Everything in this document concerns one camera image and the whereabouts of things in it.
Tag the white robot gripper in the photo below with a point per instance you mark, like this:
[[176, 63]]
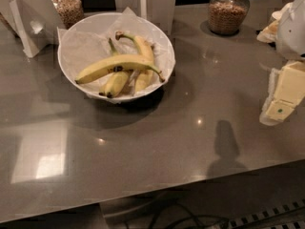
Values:
[[293, 32]]

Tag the yellow banana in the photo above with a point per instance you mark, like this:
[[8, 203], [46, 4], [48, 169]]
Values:
[[115, 84], [115, 64], [144, 78]]

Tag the white panel behind bowl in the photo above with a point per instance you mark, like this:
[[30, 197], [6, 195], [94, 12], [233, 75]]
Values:
[[159, 12]]

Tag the white round bowl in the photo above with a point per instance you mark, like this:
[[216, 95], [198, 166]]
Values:
[[95, 26]]

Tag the glass jar of grains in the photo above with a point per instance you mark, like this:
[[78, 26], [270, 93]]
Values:
[[226, 16], [70, 11]]

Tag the white paper liner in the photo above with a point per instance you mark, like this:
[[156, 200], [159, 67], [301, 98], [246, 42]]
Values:
[[79, 48]]

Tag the black white striped strip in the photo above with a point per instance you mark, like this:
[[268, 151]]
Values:
[[284, 216]]

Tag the left glass jar of grains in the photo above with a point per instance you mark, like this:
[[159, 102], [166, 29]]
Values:
[[70, 11]]

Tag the white triangular stand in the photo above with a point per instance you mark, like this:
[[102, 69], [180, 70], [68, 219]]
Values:
[[31, 28]]

